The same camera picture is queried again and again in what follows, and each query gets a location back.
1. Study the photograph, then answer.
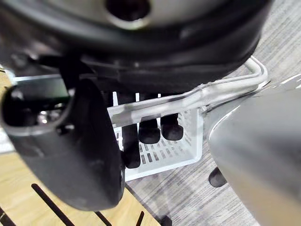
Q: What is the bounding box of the dark box with green edge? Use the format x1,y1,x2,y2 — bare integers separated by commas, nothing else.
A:
13,74,70,101

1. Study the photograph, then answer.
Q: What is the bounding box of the white plastic slotted basket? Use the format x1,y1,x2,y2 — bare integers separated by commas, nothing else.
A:
107,90,204,182

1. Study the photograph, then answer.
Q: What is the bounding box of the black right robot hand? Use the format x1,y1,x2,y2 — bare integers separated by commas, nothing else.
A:
0,0,271,212

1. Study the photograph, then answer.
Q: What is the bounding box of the dark robot foot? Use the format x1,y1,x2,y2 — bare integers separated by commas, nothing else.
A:
208,168,228,188

